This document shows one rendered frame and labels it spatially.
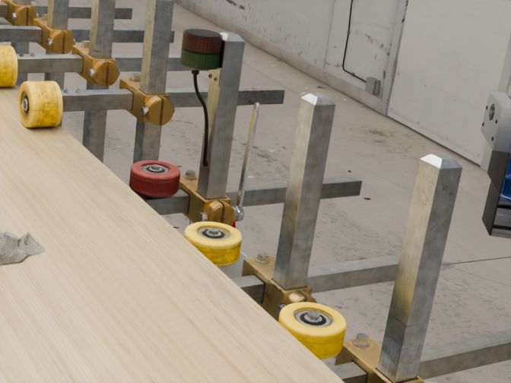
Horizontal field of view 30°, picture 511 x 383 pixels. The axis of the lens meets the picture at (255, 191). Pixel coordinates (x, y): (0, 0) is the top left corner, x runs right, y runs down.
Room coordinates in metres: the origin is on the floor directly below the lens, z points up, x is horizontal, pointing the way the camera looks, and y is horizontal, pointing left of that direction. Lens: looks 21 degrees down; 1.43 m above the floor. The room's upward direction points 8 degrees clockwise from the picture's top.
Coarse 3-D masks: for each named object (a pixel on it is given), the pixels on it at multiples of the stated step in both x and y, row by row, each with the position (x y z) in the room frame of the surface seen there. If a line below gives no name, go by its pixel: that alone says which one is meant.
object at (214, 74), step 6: (186, 30) 1.42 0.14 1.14; (192, 30) 1.43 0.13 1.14; (198, 30) 1.43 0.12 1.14; (204, 30) 1.44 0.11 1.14; (210, 30) 1.45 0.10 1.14; (198, 36) 1.40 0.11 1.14; (204, 36) 1.40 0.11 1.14; (210, 36) 1.40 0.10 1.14; (216, 36) 1.41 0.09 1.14; (204, 54) 1.40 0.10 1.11; (210, 54) 1.40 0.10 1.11; (186, 66) 1.40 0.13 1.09; (192, 72) 1.41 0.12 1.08; (198, 72) 1.42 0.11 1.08; (210, 72) 1.45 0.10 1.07; (216, 72) 1.43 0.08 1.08; (210, 78) 1.45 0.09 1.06; (216, 78) 1.43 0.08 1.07; (216, 84) 1.43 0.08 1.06; (198, 96) 1.42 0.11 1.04; (204, 102) 1.43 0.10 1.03; (204, 108) 1.43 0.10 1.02; (204, 150) 1.43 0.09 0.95; (204, 156) 1.43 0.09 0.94; (204, 162) 1.43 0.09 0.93
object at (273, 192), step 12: (324, 180) 1.62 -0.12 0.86; (336, 180) 1.63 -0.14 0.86; (348, 180) 1.64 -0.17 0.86; (360, 180) 1.65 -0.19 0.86; (180, 192) 1.46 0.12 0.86; (228, 192) 1.50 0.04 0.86; (252, 192) 1.52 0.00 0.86; (264, 192) 1.54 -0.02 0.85; (276, 192) 1.55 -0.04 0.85; (324, 192) 1.61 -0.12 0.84; (336, 192) 1.62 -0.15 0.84; (348, 192) 1.64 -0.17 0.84; (156, 204) 1.42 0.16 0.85; (168, 204) 1.43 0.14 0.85; (180, 204) 1.45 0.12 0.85; (252, 204) 1.53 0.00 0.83
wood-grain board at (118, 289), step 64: (0, 128) 1.54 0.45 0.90; (64, 128) 1.59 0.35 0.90; (0, 192) 1.26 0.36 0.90; (64, 192) 1.30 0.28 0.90; (128, 192) 1.33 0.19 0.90; (64, 256) 1.09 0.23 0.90; (128, 256) 1.11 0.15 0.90; (192, 256) 1.14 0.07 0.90; (0, 320) 0.91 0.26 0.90; (64, 320) 0.93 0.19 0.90; (128, 320) 0.95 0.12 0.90; (192, 320) 0.97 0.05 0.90; (256, 320) 0.99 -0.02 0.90
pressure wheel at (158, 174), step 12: (132, 168) 1.42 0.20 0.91; (144, 168) 1.44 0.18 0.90; (156, 168) 1.43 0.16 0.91; (168, 168) 1.45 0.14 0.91; (132, 180) 1.41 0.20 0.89; (144, 180) 1.40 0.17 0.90; (156, 180) 1.40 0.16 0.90; (168, 180) 1.41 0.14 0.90; (144, 192) 1.40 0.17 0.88; (156, 192) 1.40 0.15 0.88; (168, 192) 1.41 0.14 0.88
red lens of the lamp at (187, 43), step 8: (184, 32) 1.42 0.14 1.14; (184, 40) 1.41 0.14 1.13; (192, 40) 1.40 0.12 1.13; (200, 40) 1.39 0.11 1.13; (208, 40) 1.40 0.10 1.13; (216, 40) 1.40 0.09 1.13; (184, 48) 1.41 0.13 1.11; (192, 48) 1.40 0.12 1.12; (200, 48) 1.39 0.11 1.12; (208, 48) 1.40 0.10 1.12; (216, 48) 1.40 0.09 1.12
